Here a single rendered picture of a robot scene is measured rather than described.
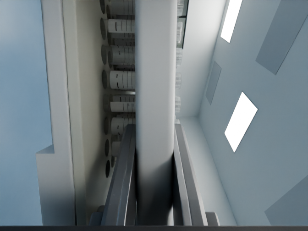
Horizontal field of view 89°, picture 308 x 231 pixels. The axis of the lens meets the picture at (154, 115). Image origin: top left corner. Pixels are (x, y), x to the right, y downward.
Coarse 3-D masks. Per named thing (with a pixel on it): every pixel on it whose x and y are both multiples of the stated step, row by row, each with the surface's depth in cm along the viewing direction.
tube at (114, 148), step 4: (108, 140) 12; (112, 140) 12; (116, 140) 12; (120, 140) 12; (108, 144) 12; (112, 144) 12; (116, 144) 12; (104, 148) 12; (108, 148) 12; (112, 148) 12; (116, 148) 12; (108, 152) 12; (112, 152) 12; (116, 152) 12
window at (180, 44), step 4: (184, 0) 386; (184, 4) 391; (184, 8) 396; (184, 12) 402; (180, 16) 407; (184, 16) 407; (180, 20) 413; (184, 20) 413; (184, 24) 419; (184, 28) 425; (184, 32) 430; (180, 44) 451
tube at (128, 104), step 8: (104, 96) 11; (112, 96) 12; (120, 96) 12; (128, 96) 12; (176, 96) 12; (104, 104) 11; (112, 104) 11; (120, 104) 11; (128, 104) 11; (176, 104) 11; (176, 112) 12
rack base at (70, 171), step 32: (64, 0) 7; (96, 0) 10; (64, 32) 7; (96, 32) 10; (64, 64) 7; (96, 64) 10; (64, 96) 7; (96, 96) 10; (64, 128) 8; (96, 128) 10; (64, 160) 8; (96, 160) 10; (64, 192) 8; (96, 192) 10; (64, 224) 8
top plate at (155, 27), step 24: (144, 0) 7; (168, 0) 7; (144, 24) 7; (168, 24) 7; (144, 48) 7; (168, 48) 7; (144, 72) 7; (168, 72) 7; (144, 96) 8; (168, 96) 8; (144, 120) 8; (168, 120) 8; (144, 144) 8; (168, 144) 8; (144, 168) 8; (168, 168) 8; (144, 192) 8; (168, 192) 8; (144, 216) 8; (168, 216) 8
